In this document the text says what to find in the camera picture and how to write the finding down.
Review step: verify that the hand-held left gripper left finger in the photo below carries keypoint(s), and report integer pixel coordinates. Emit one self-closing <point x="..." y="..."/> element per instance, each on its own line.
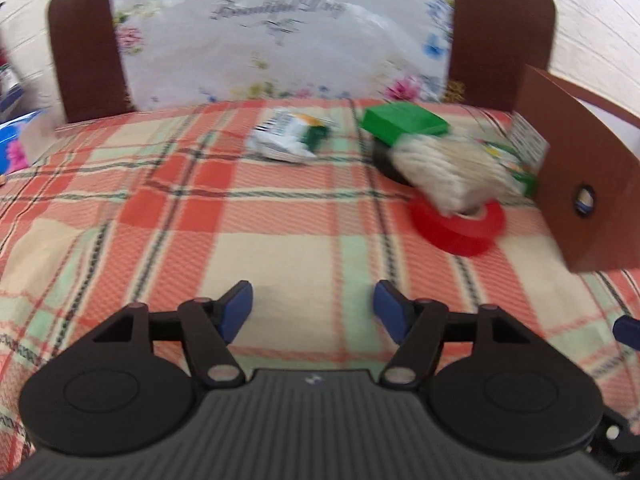
<point x="235" y="310"/>

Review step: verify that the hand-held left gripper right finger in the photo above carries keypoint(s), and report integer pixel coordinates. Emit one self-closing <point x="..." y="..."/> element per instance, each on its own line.
<point x="390" y="310"/>

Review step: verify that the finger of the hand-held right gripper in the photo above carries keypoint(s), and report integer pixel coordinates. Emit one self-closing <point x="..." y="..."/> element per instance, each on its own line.
<point x="629" y="332"/>
<point x="620" y="452"/>

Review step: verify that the red tape roll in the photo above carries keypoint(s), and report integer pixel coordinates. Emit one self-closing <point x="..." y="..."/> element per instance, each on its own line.
<point x="450" y="240"/>

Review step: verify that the black tape roll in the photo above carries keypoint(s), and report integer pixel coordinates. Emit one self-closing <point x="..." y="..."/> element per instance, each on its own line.
<point x="384" y="162"/>

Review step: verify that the bag of cotton swabs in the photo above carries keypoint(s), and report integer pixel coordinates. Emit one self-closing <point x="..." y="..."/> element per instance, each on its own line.
<point x="450" y="170"/>

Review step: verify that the white green packet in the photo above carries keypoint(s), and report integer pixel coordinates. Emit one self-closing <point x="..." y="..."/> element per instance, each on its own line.
<point x="287" y="135"/>

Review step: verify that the green box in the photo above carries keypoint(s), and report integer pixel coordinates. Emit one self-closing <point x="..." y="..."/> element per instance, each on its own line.
<point x="400" y="120"/>

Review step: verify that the brown cardboard box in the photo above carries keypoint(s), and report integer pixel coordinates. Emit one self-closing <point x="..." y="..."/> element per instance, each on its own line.
<point x="560" y="135"/>

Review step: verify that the plaid blanket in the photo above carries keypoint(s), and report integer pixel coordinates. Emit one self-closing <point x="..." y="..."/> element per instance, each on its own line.
<point x="150" y="240"/>

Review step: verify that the green tissue packet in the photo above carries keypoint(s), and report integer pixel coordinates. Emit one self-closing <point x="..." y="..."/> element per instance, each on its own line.
<point x="522" y="177"/>

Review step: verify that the clear floral plastic bag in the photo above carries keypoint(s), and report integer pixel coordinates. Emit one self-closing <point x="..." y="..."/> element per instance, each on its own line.
<point x="280" y="60"/>

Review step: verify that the blue floral box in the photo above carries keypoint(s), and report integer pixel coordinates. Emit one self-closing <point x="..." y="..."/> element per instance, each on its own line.
<point x="12" y="145"/>

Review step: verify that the brown wooden headboard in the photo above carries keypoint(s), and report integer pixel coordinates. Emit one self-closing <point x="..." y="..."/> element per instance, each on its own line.
<point x="85" y="50"/>

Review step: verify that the blue white carton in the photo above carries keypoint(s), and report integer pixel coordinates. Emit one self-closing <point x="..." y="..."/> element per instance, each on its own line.
<point x="9" y="92"/>

